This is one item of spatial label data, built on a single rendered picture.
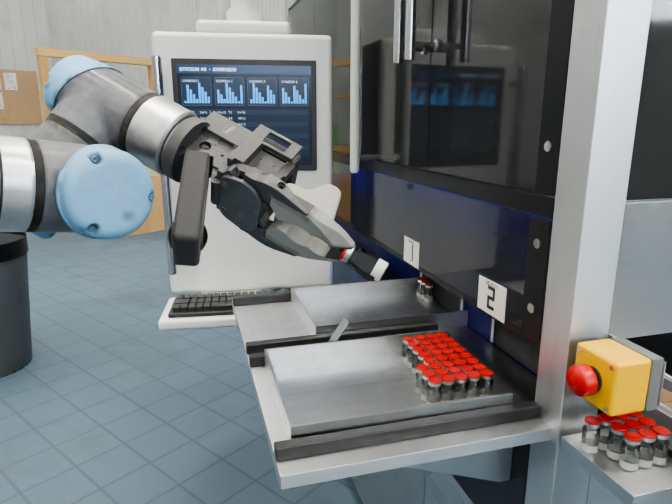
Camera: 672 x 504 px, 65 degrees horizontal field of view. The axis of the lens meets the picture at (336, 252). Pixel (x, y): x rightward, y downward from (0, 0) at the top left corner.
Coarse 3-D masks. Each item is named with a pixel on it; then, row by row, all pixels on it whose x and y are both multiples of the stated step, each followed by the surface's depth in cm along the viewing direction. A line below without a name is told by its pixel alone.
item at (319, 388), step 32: (288, 352) 97; (320, 352) 98; (352, 352) 100; (384, 352) 102; (288, 384) 90; (320, 384) 90; (352, 384) 90; (384, 384) 90; (288, 416) 74; (320, 416) 80; (352, 416) 74; (384, 416) 75; (416, 416) 76
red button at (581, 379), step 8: (576, 368) 67; (584, 368) 66; (568, 376) 68; (576, 376) 66; (584, 376) 66; (592, 376) 66; (568, 384) 68; (576, 384) 66; (584, 384) 65; (592, 384) 65; (576, 392) 67; (584, 392) 66; (592, 392) 66
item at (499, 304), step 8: (480, 280) 94; (488, 280) 91; (480, 288) 94; (496, 288) 89; (504, 288) 87; (480, 296) 94; (496, 296) 89; (504, 296) 87; (480, 304) 94; (496, 304) 89; (504, 304) 87; (488, 312) 92; (496, 312) 89; (504, 312) 87; (504, 320) 87
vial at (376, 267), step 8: (360, 248) 53; (344, 256) 52; (352, 256) 52; (360, 256) 52; (368, 256) 52; (376, 256) 53; (352, 264) 52; (360, 264) 52; (368, 264) 52; (376, 264) 52; (384, 264) 52; (368, 272) 52; (376, 272) 52; (384, 272) 52; (376, 280) 52
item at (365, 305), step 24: (312, 288) 132; (336, 288) 133; (360, 288) 135; (384, 288) 137; (408, 288) 139; (312, 312) 123; (336, 312) 123; (360, 312) 123; (384, 312) 123; (408, 312) 123; (432, 312) 123; (456, 312) 114
